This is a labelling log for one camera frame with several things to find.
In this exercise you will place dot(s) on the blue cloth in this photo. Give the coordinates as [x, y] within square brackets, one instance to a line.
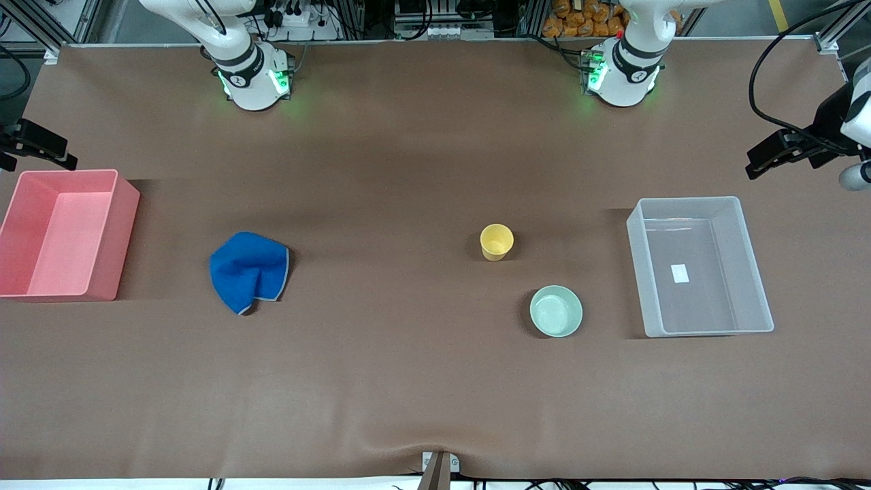
[245, 269]

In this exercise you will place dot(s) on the light green bowl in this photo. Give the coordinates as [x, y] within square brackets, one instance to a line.
[556, 312]

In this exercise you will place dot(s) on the brown table cover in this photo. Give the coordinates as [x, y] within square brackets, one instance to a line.
[408, 374]

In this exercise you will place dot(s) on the yellow cup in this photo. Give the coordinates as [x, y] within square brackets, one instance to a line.
[496, 241]

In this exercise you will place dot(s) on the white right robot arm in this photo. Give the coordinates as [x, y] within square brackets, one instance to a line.
[250, 85]

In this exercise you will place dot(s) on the metal camera pole bracket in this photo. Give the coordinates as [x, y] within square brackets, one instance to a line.
[439, 466]

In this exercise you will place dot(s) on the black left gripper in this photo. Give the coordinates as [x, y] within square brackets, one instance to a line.
[827, 124]

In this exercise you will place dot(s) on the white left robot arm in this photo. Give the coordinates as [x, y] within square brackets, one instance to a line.
[622, 85]

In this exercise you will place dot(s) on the white power strip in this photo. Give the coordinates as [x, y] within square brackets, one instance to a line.
[299, 19]

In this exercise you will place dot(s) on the white paper label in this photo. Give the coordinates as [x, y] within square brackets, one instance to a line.
[680, 273]

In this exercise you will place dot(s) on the clear plastic bin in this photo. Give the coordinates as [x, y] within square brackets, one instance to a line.
[694, 306]

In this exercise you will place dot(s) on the pink plastic bin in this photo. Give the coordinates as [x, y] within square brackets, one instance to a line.
[68, 238]

